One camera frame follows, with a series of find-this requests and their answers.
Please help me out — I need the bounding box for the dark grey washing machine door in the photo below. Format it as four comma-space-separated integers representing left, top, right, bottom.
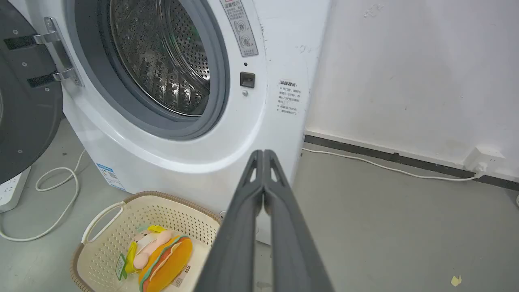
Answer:
0, 0, 65, 185

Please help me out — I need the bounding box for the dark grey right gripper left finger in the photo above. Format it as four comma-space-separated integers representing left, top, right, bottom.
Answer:
194, 150, 264, 292

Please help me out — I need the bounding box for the orange hamburger plush toy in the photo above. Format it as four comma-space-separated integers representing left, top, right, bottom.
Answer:
138, 235, 193, 292

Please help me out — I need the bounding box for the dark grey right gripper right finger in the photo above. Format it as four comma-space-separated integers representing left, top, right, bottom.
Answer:
263, 150, 335, 292

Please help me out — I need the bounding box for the white power strip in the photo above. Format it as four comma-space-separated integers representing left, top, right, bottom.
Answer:
0, 166, 32, 214

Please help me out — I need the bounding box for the cream perforated laundry basket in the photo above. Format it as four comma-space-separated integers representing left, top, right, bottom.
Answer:
70, 191, 223, 292

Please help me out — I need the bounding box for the pink doll with yellow clothes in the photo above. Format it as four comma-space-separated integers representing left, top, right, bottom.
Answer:
116, 225, 174, 281

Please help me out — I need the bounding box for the white wall socket plug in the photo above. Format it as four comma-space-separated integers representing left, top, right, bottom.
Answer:
463, 146, 506, 178

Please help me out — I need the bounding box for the white looped floor cable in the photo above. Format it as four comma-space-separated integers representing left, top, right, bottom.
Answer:
0, 149, 87, 243

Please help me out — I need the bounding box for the white power cable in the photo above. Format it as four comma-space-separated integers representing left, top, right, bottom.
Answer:
301, 148, 480, 181

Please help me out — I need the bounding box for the white front-load washing machine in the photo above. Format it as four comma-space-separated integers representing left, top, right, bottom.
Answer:
8, 0, 331, 246

